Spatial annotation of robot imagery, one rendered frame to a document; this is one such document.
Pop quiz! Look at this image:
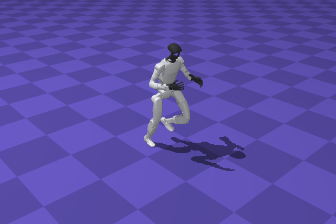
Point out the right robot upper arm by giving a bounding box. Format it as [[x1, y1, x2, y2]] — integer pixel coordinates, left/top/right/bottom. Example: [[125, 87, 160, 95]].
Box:
[[150, 62, 165, 83]]

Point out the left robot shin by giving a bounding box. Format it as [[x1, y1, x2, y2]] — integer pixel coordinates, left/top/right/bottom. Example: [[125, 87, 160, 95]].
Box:
[[165, 114, 189, 124]]

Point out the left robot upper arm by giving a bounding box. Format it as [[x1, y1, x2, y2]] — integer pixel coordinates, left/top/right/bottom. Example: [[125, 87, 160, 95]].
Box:
[[178, 56, 184, 68]]

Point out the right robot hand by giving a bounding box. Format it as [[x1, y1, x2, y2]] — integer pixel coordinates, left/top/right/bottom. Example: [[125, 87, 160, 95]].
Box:
[[166, 80, 184, 91]]

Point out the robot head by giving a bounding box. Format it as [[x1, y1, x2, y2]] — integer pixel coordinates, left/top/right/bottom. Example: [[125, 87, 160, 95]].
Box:
[[165, 43, 182, 63]]

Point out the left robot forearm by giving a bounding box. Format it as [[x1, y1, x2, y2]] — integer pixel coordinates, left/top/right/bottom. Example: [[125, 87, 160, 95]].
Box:
[[180, 64, 192, 80]]

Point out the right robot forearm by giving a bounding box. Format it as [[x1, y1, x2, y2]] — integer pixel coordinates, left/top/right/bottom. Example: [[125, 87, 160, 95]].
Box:
[[149, 82, 169, 91]]

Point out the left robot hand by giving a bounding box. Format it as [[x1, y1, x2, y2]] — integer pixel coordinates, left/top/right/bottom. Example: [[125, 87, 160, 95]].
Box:
[[189, 74, 203, 88]]

